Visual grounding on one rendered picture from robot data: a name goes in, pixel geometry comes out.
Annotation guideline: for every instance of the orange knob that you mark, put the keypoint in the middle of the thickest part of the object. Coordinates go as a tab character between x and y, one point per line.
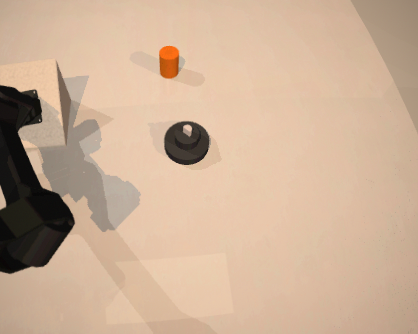
169	62

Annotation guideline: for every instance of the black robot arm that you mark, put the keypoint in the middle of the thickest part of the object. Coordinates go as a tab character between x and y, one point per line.
35	221

